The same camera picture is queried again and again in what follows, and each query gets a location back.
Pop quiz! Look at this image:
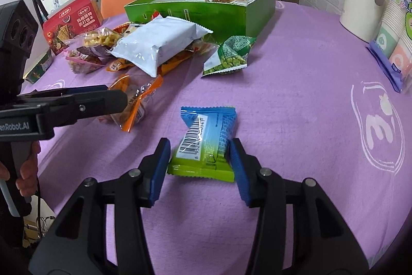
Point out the red cracker box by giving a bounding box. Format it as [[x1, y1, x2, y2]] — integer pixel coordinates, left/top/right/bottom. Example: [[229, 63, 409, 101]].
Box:
[[42, 0, 103, 55]]

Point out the yellow waffle snack pack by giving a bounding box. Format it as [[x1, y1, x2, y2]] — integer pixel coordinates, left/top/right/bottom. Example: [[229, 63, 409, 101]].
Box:
[[83, 27, 122, 48]]

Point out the small green tin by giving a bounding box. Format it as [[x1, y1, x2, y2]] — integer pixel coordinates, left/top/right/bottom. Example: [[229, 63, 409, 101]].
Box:
[[24, 49, 54, 85]]

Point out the green cardboard box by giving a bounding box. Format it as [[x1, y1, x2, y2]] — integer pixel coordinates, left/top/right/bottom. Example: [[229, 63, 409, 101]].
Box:
[[124, 0, 276, 43]]

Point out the person's left hand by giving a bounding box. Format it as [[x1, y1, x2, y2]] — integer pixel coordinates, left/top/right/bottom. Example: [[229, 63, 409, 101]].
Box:
[[15, 142, 41, 197]]

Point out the white foil snack bag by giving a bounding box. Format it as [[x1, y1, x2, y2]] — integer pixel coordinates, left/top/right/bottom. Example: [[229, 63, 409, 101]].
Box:
[[111, 16, 213, 78]]

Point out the green blue snack pack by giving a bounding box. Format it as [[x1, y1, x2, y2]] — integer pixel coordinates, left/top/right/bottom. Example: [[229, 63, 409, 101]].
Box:
[[168, 106, 237, 183]]

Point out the green peas pack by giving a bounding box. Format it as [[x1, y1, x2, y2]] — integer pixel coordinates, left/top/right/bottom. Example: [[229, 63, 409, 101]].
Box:
[[202, 36, 256, 77]]

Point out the purple tablecloth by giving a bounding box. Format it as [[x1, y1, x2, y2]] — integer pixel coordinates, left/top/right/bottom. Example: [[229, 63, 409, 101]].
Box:
[[39, 2, 411, 274]]

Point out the paper cups pack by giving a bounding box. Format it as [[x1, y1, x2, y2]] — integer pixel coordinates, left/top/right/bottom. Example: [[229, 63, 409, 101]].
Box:
[[368, 0, 411, 96]]

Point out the orange snack pack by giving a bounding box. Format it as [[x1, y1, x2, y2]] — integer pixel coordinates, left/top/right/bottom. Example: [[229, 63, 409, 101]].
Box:
[[99, 74, 164, 132]]

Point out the pink snack pack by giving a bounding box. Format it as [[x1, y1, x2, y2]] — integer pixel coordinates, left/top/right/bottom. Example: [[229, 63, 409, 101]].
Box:
[[65, 49, 104, 74]]

